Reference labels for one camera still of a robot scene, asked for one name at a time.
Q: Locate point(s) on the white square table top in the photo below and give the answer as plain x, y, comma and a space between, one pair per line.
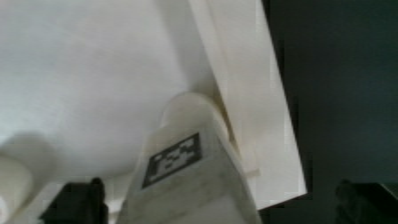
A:
100, 58

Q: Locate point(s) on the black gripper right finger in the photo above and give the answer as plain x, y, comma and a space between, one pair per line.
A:
366, 203

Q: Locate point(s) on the white table leg with tag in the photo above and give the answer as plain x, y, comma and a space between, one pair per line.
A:
188, 187

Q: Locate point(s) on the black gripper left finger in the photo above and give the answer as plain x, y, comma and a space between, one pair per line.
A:
78, 207

